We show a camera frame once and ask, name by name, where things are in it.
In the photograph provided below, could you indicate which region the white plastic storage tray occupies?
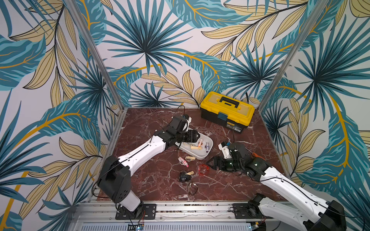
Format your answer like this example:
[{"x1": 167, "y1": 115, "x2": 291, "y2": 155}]
[{"x1": 175, "y1": 133, "x2": 214, "y2": 160}]

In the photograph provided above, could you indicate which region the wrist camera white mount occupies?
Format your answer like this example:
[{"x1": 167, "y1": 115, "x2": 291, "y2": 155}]
[
  {"x1": 218, "y1": 142, "x2": 232, "y2": 159},
  {"x1": 169, "y1": 115, "x2": 192, "y2": 131}
]

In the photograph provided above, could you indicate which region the aluminium front rail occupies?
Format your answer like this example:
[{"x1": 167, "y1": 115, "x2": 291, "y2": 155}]
[{"x1": 67, "y1": 201, "x2": 304, "y2": 231}]

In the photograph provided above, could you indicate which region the pink white watch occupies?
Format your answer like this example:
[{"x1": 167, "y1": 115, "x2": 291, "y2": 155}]
[{"x1": 178, "y1": 157, "x2": 189, "y2": 167}]

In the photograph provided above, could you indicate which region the brown leather gold watch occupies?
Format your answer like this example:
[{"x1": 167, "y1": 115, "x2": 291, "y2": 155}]
[{"x1": 188, "y1": 182, "x2": 198, "y2": 196}]

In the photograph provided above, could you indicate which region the red translucent watch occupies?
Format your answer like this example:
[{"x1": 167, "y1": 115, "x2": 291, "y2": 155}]
[{"x1": 198, "y1": 164, "x2": 210, "y2": 176}]

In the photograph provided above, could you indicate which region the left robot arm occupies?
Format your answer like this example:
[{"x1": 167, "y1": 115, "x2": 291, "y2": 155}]
[{"x1": 96, "y1": 130, "x2": 200, "y2": 214}]

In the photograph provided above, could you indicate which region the yellow black plastic toolbox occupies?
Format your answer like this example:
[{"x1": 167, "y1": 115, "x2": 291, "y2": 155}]
[{"x1": 200, "y1": 91, "x2": 255, "y2": 133}]

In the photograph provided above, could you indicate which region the orange handled screwdriver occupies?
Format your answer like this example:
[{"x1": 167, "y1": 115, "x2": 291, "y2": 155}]
[{"x1": 252, "y1": 153, "x2": 264, "y2": 160}]

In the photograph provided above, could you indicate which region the beige watch near tray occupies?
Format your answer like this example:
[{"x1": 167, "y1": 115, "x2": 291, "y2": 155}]
[{"x1": 185, "y1": 156, "x2": 196, "y2": 161}]

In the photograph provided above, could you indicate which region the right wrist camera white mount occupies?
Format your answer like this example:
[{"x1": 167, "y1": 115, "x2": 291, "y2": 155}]
[{"x1": 218, "y1": 142, "x2": 232, "y2": 159}]

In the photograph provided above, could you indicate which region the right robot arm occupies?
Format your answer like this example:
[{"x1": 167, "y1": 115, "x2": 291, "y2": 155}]
[{"x1": 207, "y1": 142, "x2": 347, "y2": 231}]

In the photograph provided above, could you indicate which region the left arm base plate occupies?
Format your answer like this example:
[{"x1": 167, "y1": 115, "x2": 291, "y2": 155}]
[{"x1": 115, "y1": 204, "x2": 157, "y2": 221}]

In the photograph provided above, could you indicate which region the purple white watch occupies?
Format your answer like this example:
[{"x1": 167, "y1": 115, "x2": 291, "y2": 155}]
[{"x1": 205, "y1": 142, "x2": 210, "y2": 153}]

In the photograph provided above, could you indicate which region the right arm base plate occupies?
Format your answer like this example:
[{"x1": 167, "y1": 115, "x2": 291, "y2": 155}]
[{"x1": 229, "y1": 203, "x2": 271, "y2": 220}]

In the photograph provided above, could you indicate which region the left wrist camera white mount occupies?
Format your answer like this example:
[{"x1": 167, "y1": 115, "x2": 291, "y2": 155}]
[{"x1": 169, "y1": 115, "x2": 192, "y2": 131}]

